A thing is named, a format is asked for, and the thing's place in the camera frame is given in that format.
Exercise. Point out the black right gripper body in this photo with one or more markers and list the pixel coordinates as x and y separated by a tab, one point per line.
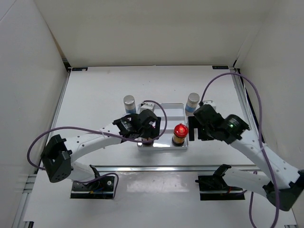
209	130

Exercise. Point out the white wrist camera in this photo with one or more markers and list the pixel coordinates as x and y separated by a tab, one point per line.
146	106
210	102

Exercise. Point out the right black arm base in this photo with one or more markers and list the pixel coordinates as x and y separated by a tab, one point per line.
214	188

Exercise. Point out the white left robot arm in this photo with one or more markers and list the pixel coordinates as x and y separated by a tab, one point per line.
61	154

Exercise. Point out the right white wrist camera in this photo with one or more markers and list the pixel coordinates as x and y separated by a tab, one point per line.
210	102

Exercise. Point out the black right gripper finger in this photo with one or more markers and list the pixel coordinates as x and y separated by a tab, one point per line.
193	123
192	136

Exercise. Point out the white divided tray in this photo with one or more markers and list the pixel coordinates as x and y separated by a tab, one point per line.
175	115

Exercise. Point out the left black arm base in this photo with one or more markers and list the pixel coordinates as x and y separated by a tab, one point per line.
104	187

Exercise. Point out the red lid amber bottle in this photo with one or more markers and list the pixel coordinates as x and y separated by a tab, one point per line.
180	133

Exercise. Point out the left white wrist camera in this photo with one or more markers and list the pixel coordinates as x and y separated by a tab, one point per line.
146	106

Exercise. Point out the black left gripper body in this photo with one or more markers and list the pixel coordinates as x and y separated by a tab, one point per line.
151	132

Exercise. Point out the blue label spice jar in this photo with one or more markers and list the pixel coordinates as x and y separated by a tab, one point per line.
129	104
192	103

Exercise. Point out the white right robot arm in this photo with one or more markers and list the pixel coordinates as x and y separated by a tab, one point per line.
281	184

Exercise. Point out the red lid dark bottle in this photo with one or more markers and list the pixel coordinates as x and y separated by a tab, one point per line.
147	141

